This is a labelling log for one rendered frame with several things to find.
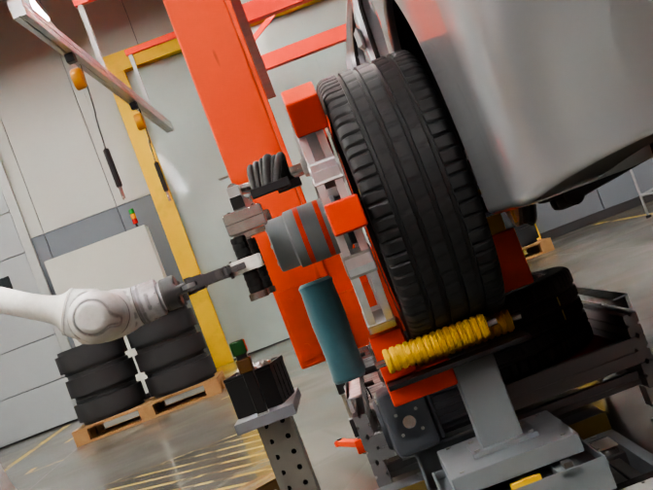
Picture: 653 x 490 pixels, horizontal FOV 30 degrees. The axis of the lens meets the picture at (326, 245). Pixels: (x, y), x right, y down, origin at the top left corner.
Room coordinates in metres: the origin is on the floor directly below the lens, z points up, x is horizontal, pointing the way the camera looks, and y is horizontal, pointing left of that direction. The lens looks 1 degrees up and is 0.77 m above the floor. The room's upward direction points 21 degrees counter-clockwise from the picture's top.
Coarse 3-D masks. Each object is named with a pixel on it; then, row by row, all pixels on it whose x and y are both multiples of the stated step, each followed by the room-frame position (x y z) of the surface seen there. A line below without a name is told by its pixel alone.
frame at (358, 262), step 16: (304, 144) 2.70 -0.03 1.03; (320, 144) 2.70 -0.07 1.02; (320, 160) 2.65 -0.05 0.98; (336, 160) 2.64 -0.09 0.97; (320, 176) 2.63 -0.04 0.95; (336, 176) 2.63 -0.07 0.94; (320, 192) 2.63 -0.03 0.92; (336, 240) 2.63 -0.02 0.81; (352, 256) 2.63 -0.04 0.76; (368, 256) 2.63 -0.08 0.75; (352, 272) 2.64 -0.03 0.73; (368, 272) 2.65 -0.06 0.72; (368, 304) 2.72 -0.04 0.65; (384, 304) 2.73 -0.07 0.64; (368, 320) 2.75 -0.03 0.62; (384, 320) 2.77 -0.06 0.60
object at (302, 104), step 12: (312, 84) 2.71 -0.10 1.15; (288, 96) 2.69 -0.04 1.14; (300, 96) 2.67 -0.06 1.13; (312, 96) 2.67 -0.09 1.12; (288, 108) 2.67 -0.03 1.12; (300, 108) 2.68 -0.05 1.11; (312, 108) 2.68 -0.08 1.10; (300, 120) 2.69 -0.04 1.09; (312, 120) 2.70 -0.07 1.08; (324, 120) 2.70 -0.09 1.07; (300, 132) 2.71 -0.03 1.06; (312, 132) 2.72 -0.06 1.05
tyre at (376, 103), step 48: (336, 96) 2.69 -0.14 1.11; (384, 96) 2.65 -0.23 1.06; (432, 96) 2.63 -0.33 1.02; (384, 144) 2.59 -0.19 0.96; (432, 144) 2.58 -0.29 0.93; (384, 192) 2.57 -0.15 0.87; (432, 192) 2.58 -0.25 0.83; (384, 240) 2.58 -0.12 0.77; (432, 240) 2.59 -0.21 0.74; (480, 240) 2.60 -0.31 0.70; (432, 288) 2.65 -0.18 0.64; (480, 288) 2.70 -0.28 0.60
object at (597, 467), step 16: (592, 448) 2.76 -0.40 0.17; (560, 464) 2.72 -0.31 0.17; (576, 464) 2.67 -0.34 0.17; (592, 464) 2.65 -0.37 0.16; (448, 480) 3.09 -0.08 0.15; (512, 480) 2.83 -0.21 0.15; (528, 480) 2.65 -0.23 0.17; (544, 480) 2.65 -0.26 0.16; (560, 480) 2.65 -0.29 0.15; (576, 480) 2.65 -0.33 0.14; (592, 480) 2.65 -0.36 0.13; (608, 480) 2.65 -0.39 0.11
